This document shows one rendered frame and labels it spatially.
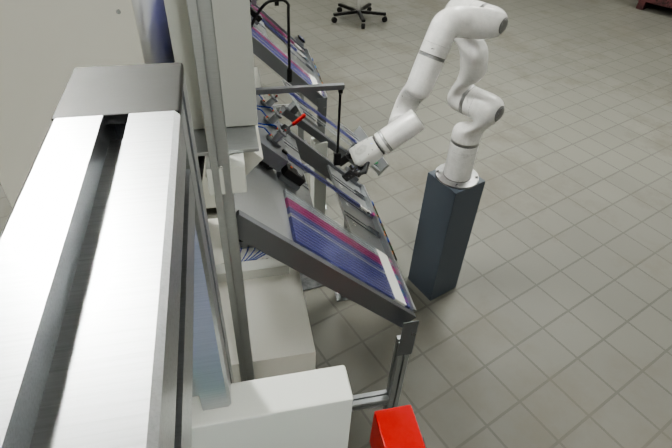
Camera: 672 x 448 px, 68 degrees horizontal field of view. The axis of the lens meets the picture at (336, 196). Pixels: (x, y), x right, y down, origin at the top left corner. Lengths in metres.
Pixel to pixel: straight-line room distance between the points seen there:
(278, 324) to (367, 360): 0.77
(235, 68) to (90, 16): 0.30
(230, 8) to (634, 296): 2.58
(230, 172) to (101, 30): 0.35
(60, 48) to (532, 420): 2.13
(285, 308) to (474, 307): 1.21
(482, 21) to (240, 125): 0.91
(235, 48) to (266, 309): 0.96
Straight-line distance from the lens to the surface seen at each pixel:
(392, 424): 1.36
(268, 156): 1.48
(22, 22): 1.01
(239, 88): 1.13
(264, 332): 1.69
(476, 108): 2.01
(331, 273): 1.37
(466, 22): 1.72
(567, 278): 3.01
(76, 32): 0.99
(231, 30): 1.08
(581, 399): 2.55
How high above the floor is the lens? 1.98
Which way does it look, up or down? 38 degrees down
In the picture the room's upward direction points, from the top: 3 degrees clockwise
